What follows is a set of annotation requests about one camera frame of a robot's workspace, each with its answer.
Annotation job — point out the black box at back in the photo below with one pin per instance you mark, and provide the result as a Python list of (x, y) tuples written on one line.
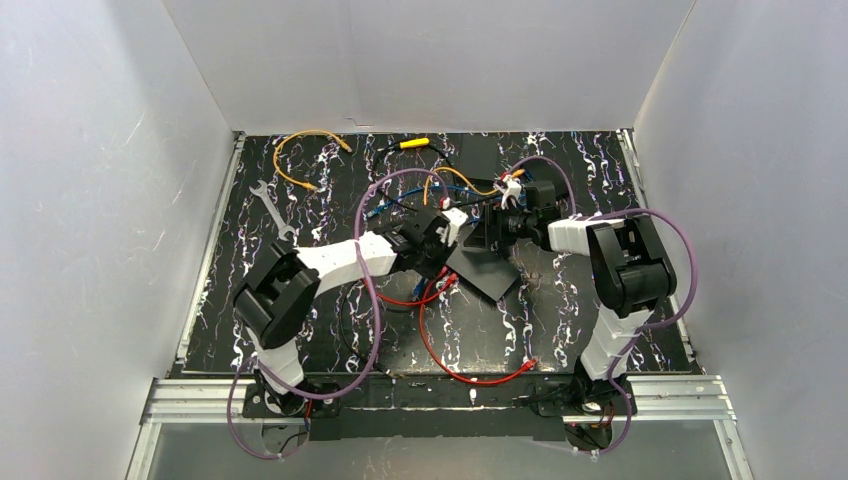
[(479, 157)]

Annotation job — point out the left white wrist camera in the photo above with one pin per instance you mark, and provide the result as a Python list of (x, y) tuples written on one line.
[(455, 218)]

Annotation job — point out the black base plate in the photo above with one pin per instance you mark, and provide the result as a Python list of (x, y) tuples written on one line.
[(540, 406)]

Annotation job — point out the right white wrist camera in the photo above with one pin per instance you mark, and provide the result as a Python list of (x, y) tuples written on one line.
[(510, 187)]

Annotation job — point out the silver open-end wrench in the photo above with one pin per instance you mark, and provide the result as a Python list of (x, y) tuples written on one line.
[(284, 231)]

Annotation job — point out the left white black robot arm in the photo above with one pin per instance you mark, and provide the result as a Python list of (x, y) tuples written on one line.
[(277, 294)]

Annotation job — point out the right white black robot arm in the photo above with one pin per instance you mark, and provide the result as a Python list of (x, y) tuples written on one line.
[(631, 270)]

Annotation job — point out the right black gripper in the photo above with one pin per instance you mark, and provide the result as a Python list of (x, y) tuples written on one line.
[(494, 226)]

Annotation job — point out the yellow handle screwdriver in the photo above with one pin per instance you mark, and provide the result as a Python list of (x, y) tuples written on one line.
[(413, 143)]

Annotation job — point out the aluminium front rail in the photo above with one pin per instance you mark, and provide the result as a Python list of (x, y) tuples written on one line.
[(657, 397)]

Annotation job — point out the black pad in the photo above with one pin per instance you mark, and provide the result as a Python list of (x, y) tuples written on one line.
[(488, 273)]

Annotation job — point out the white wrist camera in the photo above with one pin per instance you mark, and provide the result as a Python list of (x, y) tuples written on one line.
[(510, 187), (455, 218)]

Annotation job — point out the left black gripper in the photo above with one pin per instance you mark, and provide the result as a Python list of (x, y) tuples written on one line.
[(436, 240)]

